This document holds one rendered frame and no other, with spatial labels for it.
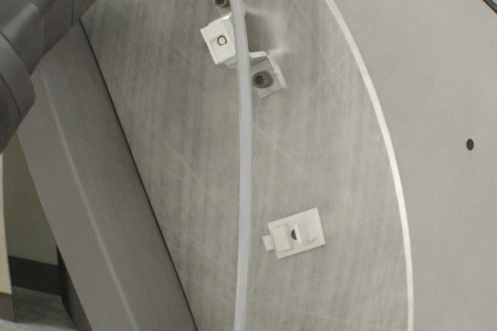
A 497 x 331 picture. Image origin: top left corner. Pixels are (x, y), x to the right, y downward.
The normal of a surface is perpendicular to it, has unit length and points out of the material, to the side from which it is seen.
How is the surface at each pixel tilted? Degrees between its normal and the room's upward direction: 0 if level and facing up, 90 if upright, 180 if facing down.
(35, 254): 90
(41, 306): 0
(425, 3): 90
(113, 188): 63
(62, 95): 57
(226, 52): 90
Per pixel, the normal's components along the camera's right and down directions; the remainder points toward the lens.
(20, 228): 0.18, 0.17
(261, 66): -0.49, 0.11
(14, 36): 0.53, -0.02
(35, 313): 0.07, -0.98
